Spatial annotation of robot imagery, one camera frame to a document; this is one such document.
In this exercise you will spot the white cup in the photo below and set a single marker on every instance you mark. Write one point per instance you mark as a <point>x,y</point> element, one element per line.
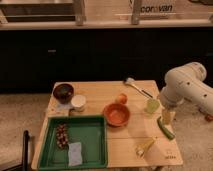
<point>78,102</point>

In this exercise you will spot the green plastic tray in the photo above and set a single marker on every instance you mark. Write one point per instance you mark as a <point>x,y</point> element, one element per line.
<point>89,131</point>

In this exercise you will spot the black chair frame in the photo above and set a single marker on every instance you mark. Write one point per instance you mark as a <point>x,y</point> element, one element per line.
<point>23,166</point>

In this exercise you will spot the brown grape bunch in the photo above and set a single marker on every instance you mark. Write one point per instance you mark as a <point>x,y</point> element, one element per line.
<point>61,136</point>

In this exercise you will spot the metal spoon black handle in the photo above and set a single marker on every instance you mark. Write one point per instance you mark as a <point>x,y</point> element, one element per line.
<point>131,82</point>

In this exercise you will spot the yellow banana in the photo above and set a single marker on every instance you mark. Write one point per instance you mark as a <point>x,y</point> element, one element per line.
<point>142,148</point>

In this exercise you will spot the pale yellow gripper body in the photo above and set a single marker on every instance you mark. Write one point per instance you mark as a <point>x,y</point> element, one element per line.
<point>166,116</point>

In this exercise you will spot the dark brown bowl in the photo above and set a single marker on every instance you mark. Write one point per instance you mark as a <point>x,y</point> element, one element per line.
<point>63,93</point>

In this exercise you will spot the red bowl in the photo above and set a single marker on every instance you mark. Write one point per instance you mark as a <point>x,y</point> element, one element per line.
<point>116,114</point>

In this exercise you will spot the orange fruit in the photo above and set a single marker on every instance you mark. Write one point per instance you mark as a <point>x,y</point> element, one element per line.
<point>121,98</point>

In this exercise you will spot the light green cup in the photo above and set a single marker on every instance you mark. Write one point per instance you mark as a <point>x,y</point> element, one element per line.
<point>152,106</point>

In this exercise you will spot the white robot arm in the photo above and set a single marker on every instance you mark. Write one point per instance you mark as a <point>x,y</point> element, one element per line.
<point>185,82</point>

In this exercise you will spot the green cucumber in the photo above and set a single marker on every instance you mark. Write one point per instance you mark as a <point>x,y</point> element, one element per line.
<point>164,130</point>

